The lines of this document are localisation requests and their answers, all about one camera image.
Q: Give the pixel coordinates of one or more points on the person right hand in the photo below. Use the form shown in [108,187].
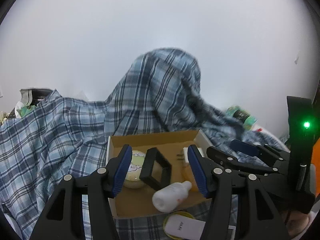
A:
[296,222]

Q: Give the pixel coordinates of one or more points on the grey bag behind blanket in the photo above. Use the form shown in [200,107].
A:
[32,96]

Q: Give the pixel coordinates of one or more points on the white bottle orange label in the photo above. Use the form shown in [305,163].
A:
[171,196]

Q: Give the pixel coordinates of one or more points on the white charger cube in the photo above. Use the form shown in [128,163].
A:
[186,152]

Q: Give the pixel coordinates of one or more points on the blue plaid blanket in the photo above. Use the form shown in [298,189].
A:
[159,93]

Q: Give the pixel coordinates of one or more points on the orange soap bar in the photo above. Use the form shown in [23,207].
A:
[188,175]

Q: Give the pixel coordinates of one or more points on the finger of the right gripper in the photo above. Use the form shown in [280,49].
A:
[231,162]
[255,148]

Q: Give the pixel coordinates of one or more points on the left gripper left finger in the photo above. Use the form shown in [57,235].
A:
[63,215]

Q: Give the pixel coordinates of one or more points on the white AUX remote control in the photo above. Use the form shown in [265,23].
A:
[195,229]

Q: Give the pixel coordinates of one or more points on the round cream tin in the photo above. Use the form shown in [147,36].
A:
[132,179]

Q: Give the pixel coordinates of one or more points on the yellow round lid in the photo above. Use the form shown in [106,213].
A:
[175,225]

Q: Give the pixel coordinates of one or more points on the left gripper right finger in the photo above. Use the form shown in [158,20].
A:
[256,215]

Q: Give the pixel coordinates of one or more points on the black square frame case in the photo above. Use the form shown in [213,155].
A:
[156,170]

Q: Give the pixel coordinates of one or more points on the cardboard yogurt box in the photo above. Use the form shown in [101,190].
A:
[131,203]

